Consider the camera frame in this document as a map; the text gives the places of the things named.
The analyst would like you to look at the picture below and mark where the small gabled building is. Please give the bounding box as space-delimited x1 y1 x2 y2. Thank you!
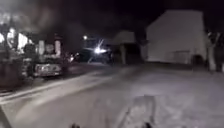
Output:
112 30 142 65

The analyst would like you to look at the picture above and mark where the vehicle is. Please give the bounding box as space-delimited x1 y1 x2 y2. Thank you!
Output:
31 34 70 80

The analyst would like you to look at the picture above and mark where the grey asphalt road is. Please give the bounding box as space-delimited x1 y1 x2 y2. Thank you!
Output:
0 63 224 128

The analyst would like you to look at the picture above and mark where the tree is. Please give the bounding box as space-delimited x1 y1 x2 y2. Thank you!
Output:
205 31 222 72

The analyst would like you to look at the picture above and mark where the white gabled building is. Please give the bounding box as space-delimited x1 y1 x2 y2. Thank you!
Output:
145 9 208 65

